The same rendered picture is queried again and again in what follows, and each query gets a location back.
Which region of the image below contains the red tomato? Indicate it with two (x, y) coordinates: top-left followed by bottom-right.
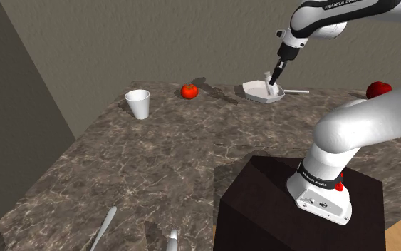
(180, 83), (199, 101)

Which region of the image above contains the dark robot stand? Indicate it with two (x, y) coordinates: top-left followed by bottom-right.
(212, 155), (387, 251)

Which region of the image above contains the red apple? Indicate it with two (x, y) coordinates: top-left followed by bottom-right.
(365, 81), (393, 101)

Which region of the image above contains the white angular bowl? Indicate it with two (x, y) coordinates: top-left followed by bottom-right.
(241, 79), (286, 104)

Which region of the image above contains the long white utensil handle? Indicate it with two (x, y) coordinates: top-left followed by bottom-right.
(88, 205), (118, 251)

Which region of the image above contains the small white bottle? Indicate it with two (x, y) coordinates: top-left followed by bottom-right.
(263, 71), (280, 96)

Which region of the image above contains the white cup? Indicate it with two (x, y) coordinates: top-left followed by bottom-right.
(124, 89), (151, 121)

